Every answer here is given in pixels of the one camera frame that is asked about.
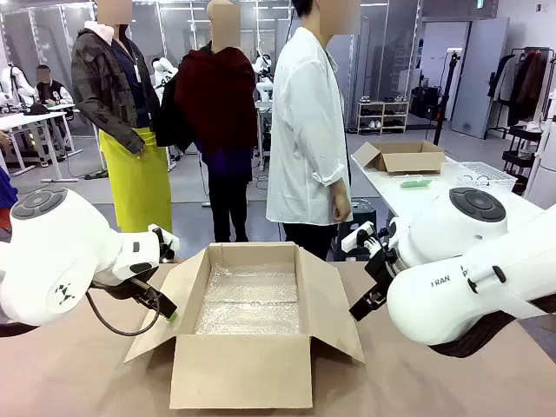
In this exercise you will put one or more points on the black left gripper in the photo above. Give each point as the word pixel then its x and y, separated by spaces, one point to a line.
pixel 139 290

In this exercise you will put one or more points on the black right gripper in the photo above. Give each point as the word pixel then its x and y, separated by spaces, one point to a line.
pixel 381 269

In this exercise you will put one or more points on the cardboard shipping box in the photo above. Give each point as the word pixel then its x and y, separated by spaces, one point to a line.
pixel 239 373
pixel 412 163

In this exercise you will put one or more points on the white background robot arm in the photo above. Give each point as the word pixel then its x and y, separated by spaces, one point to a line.
pixel 164 71
pixel 15 87
pixel 262 74

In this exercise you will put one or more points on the person's right forearm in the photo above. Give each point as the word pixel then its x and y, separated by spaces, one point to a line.
pixel 340 191

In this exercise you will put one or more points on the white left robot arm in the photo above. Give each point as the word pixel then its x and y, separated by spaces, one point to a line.
pixel 52 243

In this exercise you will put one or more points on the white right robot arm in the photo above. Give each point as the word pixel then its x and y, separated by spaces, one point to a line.
pixel 460 278

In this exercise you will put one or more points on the person's right hand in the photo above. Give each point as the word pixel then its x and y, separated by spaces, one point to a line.
pixel 342 210

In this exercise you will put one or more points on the clear bubble wrap sheet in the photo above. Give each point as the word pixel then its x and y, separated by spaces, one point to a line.
pixel 247 299

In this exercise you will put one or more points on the black plastic stool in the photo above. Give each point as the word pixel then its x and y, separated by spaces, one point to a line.
pixel 362 217

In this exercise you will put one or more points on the flat green packet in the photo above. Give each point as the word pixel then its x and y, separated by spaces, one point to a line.
pixel 416 183

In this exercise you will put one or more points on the white plastic mesh basket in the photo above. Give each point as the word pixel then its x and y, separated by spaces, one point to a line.
pixel 478 176

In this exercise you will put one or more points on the person in white coat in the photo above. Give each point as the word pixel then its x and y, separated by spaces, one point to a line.
pixel 299 130

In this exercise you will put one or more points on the white shoe rack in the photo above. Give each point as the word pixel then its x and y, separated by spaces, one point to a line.
pixel 382 117

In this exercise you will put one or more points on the blue and orange garment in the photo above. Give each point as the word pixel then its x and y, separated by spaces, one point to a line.
pixel 6 195

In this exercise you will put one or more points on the mannequin in maroon hoodie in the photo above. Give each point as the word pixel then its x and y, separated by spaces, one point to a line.
pixel 217 104

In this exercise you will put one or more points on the black bags pile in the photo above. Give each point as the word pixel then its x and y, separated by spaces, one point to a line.
pixel 423 102

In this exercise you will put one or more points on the black utility cart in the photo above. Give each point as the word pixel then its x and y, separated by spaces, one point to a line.
pixel 521 156

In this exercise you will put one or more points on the mannequin in camouflage jacket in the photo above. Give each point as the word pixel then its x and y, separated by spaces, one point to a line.
pixel 108 95

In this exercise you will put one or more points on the black tripod stand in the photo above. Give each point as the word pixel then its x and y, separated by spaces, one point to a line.
pixel 445 100

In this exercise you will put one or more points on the seated person in varsity jacket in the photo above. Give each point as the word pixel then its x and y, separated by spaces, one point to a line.
pixel 52 91

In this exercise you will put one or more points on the grey partition panel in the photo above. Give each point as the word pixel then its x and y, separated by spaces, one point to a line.
pixel 478 78

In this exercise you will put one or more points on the black hanging jacket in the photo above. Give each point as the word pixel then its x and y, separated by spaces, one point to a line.
pixel 497 78

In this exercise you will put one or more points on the dark brown hanging coat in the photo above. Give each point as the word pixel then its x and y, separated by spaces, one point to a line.
pixel 527 87

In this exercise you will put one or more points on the black garment rack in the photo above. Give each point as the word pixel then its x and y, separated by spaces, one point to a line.
pixel 519 50

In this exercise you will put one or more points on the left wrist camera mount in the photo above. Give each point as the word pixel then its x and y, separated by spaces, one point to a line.
pixel 167 243

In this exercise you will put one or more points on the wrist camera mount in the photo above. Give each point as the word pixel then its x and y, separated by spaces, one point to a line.
pixel 167 243
pixel 349 241

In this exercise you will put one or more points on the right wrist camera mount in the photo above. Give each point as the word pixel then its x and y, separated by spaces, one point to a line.
pixel 349 241

